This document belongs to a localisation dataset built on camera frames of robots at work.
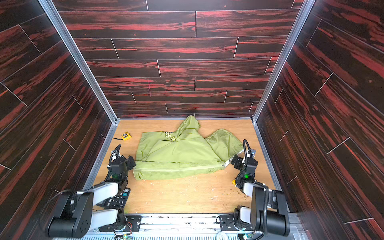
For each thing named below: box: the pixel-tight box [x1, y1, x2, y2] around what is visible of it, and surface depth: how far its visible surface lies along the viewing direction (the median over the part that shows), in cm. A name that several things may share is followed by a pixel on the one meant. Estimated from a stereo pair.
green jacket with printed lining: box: [133, 115, 244, 181], surface depth 99 cm
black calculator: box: [96, 187, 131, 209], surface depth 81 cm
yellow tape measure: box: [113, 132, 132, 141], surface depth 110 cm
